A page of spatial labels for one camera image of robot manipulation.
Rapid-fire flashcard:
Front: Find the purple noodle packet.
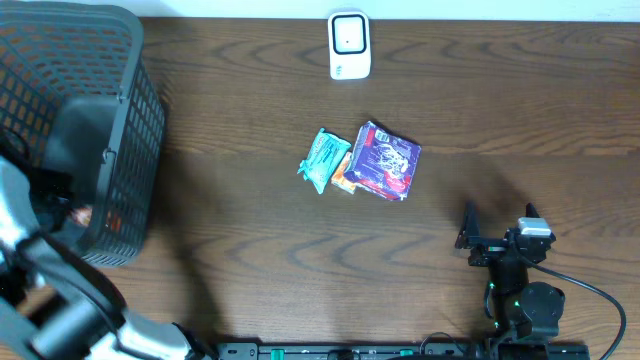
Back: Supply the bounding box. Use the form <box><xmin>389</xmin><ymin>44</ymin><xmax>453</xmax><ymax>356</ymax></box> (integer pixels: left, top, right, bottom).
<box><xmin>344</xmin><ymin>121</ymin><xmax>422</xmax><ymax>201</ymax></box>

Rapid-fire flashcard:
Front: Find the small orange tissue pack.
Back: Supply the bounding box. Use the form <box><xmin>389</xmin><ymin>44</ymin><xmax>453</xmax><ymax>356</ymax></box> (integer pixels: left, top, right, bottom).
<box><xmin>331</xmin><ymin>152</ymin><xmax>357</xmax><ymax>194</ymax></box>

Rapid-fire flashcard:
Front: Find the teal wet wipes pack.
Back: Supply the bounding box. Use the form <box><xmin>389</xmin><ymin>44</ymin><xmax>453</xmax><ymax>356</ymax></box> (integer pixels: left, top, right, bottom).
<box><xmin>297</xmin><ymin>128</ymin><xmax>351</xmax><ymax>194</ymax></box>

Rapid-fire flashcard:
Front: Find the orange snack bar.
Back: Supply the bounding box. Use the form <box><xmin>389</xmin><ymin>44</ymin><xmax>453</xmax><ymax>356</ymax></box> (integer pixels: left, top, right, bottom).
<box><xmin>70</xmin><ymin>206</ymin><xmax>122</xmax><ymax>232</ymax></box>

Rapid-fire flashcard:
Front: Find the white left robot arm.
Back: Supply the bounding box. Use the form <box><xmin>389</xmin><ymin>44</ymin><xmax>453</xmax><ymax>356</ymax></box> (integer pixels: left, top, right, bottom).
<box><xmin>1</xmin><ymin>146</ymin><xmax>217</xmax><ymax>360</ymax></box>

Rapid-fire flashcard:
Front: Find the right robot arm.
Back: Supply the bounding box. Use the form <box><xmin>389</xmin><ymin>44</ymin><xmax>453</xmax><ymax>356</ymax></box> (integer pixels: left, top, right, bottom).
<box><xmin>455</xmin><ymin>203</ymin><xmax>565</xmax><ymax>359</ymax></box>

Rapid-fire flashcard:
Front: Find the white barcode scanner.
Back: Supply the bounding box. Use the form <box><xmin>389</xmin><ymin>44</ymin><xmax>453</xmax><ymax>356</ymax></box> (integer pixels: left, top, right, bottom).
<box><xmin>327</xmin><ymin>11</ymin><xmax>372</xmax><ymax>80</ymax></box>

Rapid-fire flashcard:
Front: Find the grey plastic basket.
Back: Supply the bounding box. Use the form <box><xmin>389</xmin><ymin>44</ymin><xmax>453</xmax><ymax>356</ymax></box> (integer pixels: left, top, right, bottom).
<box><xmin>1</xmin><ymin>1</ymin><xmax>166</xmax><ymax>267</ymax></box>

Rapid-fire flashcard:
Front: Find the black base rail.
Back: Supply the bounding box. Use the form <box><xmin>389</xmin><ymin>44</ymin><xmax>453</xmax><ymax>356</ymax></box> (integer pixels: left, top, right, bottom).
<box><xmin>211</xmin><ymin>341</ymin><xmax>590</xmax><ymax>360</ymax></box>

